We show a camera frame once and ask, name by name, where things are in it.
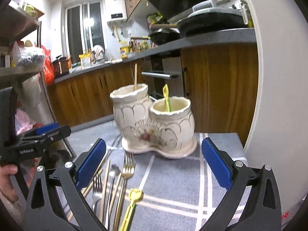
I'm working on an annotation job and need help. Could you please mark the gold metal fork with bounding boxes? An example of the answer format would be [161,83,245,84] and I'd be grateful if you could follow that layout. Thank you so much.
[113,152,135,231]

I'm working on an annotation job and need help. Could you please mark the metal shelf rack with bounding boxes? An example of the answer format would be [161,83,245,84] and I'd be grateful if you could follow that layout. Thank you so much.
[0,3,42,87]

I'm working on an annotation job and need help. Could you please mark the white water heater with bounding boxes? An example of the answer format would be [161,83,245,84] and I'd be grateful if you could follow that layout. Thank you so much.
[104,0,127,23]

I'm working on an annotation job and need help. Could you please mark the red plastic bag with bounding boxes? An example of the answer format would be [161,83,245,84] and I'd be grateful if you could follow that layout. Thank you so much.
[41,46,55,85]

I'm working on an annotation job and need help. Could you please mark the kitchen window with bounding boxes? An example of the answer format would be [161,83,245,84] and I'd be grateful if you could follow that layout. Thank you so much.
[65,2,105,64]

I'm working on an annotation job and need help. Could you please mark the silver spoon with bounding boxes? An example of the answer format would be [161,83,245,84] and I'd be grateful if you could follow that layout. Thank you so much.
[105,164,120,229]

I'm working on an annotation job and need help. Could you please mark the dark grey kitchen countertop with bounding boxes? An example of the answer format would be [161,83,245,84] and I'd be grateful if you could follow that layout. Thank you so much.
[54,28,256,84]

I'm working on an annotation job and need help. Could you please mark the person's left hand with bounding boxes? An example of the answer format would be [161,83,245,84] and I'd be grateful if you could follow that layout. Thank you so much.
[0,157,39,204]

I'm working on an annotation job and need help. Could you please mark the oil bottle with white handle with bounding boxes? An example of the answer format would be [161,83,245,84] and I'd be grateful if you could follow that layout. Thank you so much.
[240,0,254,28]

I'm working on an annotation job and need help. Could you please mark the clear plastic bag on shelf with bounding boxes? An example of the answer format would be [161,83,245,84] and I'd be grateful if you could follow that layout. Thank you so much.
[12,41,45,69]

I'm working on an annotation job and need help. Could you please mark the wooden chopstick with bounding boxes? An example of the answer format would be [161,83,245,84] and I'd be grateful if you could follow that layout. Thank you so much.
[134,63,138,91]
[68,149,111,222]

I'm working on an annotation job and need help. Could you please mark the large black frying pan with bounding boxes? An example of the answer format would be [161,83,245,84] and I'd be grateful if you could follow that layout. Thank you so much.
[149,7,248,37]

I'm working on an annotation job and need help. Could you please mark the black wok with wooden handle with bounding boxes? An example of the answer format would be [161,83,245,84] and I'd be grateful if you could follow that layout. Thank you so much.
[131,28,182,45]

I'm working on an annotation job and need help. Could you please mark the silver metal fork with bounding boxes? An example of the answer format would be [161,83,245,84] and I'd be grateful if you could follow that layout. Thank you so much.
[92,173,103,214]

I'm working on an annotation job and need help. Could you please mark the cream ceramic double utensil holder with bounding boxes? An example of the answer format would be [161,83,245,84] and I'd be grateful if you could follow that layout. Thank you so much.
[110,84,197,159]

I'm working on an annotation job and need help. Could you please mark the wooden lower cabinets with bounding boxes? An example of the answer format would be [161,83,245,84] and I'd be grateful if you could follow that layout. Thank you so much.
[48,44,258,144]

